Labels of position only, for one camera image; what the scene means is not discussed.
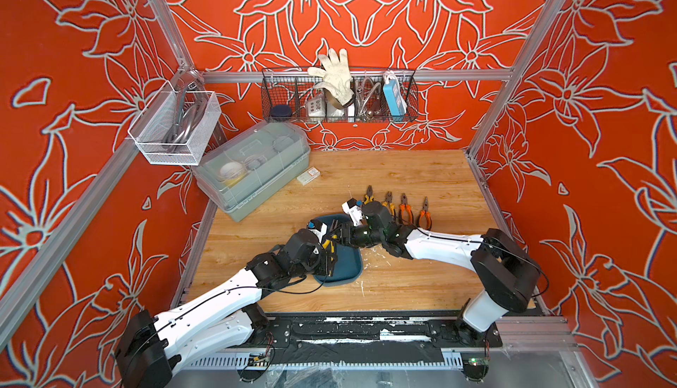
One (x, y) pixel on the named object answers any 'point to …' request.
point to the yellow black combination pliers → (368, 196)
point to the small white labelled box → (309, 175)
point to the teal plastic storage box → (349, 268)
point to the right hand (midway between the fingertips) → (324, 240)
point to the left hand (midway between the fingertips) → (338, 257)
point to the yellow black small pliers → (388, 203)
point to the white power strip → (315, 108)
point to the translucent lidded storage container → (226, 175)
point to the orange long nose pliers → (425, 212)
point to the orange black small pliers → (405, 206)
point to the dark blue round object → (281, 110)
